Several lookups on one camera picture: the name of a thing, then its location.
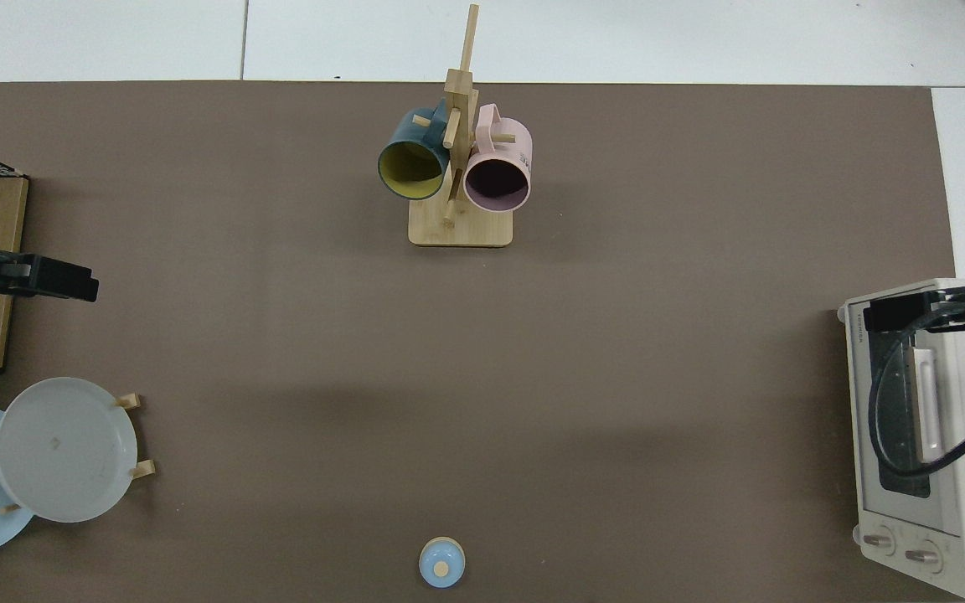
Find wooden plate rack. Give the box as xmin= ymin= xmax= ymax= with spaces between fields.
xmin=0 ymin=392 xmax=157 ymax=514

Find grey plate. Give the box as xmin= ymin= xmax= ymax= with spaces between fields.
xmin=0 ymin=377 xmax=139 ymax=524

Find brown table cloth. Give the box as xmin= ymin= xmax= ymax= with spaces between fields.
xmin=0 ymin=80 xmax=957 ymax=603

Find teal cup yellow inside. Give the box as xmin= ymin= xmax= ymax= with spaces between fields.
xmin=377 ymin=99 xmax=455 ymax=202

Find wooden cup stand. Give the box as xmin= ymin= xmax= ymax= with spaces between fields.
xmin=408 ymin=4 xmax=514 ymax=248

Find pink cup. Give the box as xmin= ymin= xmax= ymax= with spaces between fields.
xmin=462 ymin=103 xmax=534 ymax=214

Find small blue round knob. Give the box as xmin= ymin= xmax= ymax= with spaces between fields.
xmin=419 ymin=537 xmax=467 ymax=589

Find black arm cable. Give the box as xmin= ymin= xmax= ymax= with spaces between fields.
xmin=867 ymin=293 xmax=965 ymax=481

